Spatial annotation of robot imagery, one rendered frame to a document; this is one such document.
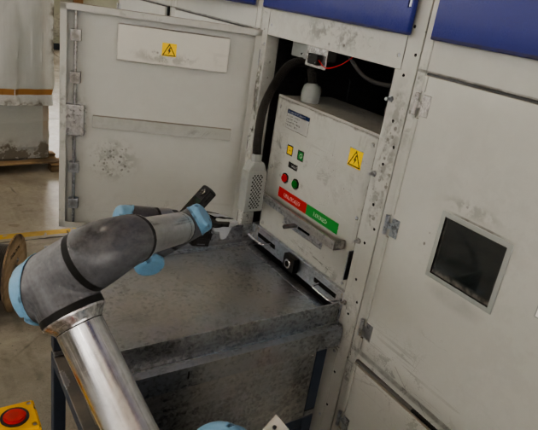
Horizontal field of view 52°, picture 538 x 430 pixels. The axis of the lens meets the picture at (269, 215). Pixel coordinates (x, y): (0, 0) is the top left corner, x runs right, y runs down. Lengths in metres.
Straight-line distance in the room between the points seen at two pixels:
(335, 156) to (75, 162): 0.88
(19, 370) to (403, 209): 1.95
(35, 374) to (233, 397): 1.36
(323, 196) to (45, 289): 0.93
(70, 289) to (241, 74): 1.12
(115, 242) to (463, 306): 0.74
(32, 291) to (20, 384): 1.68
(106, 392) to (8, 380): 1.73
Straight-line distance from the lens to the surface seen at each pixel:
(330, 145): 1.64
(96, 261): 0.97
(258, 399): 1.61
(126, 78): 1.91
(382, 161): 1.42
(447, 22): 1.29
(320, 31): 1.63
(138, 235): 1.01
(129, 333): 1.48
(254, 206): 1.86
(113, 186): 2.01
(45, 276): 1.01
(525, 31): 1.17
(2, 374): 2.76
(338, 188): 1.61
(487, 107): 1.20
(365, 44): 1.49
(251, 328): 1.45
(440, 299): 1.31
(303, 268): 1.77
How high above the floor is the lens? 1.69
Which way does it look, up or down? 22 degrees down
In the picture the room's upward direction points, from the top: 9 degrees clockwise
